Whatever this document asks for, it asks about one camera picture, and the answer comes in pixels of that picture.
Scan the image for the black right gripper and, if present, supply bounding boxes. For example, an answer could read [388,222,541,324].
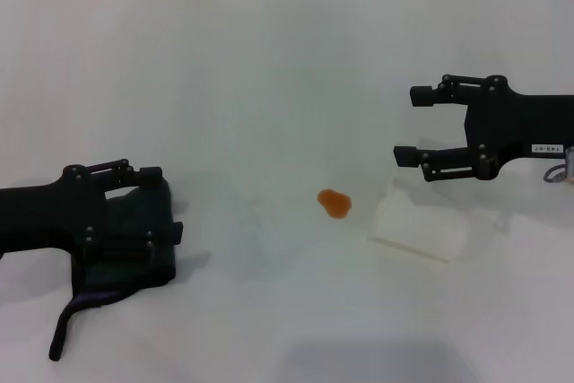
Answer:
[393,74,574,183]

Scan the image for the orange liquid stain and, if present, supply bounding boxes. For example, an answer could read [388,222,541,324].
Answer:
[317,188,352,220]

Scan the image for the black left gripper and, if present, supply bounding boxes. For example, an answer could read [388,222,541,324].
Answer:
[0,159,184,265]

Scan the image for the dark blue rag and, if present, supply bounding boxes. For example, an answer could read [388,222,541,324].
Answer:
[48,174,178,362]

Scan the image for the white paper cup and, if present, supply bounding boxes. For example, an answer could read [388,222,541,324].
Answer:
[367,175,470,264]

